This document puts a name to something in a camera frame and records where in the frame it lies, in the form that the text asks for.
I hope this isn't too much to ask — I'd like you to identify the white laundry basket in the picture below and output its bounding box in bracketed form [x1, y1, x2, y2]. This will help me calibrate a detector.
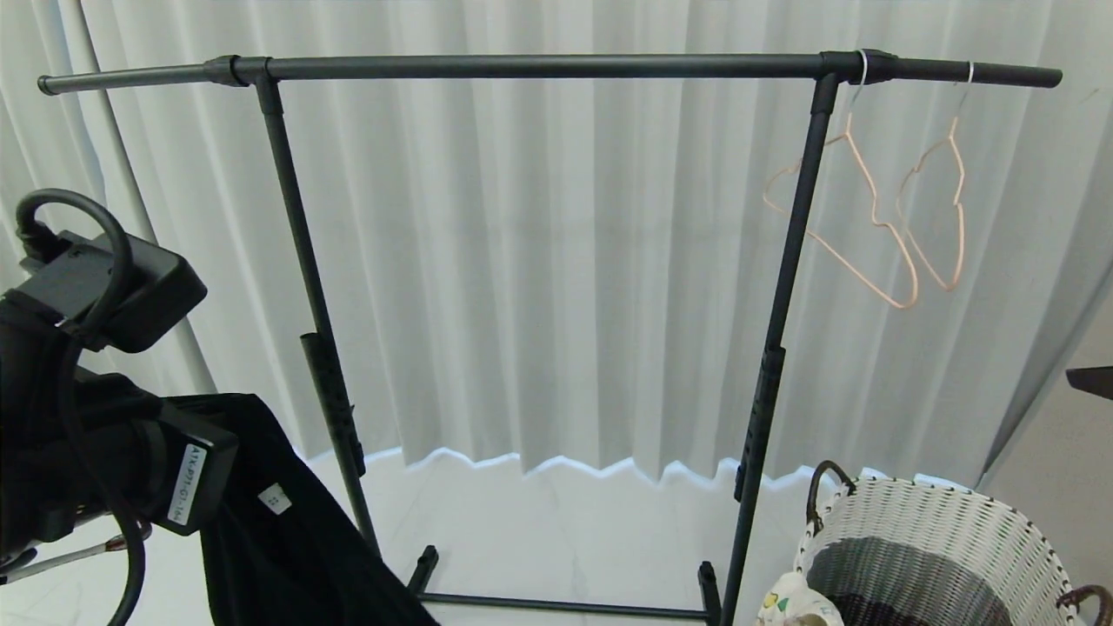
[792, 460, 1113, 626]

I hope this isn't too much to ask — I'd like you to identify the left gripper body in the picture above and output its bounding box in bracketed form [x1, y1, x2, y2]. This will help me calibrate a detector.
[30, 378, 240, 544]

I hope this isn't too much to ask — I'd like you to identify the cream printed garment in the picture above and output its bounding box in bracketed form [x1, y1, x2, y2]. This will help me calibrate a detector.
[754, 570, 845, 626]

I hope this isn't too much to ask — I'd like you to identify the pink clothes hanger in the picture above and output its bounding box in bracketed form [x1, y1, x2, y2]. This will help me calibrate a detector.
[763, 83, 920, 311]
[895, 83, 969, 293]

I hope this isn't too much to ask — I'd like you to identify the white curtain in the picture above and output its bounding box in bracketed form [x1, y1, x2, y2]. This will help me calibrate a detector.
[0, 0, 1113, 493]

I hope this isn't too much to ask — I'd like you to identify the black clothes rack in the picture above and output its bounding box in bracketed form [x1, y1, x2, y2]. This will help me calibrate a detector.
[37, 49, 1063, 626]

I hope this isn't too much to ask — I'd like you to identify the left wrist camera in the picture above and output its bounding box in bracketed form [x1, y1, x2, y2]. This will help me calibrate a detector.
[0, 228, 209, 383]

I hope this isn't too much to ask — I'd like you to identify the black garment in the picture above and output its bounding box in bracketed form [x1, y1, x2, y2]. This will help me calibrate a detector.
[161, 391, 441, 626]

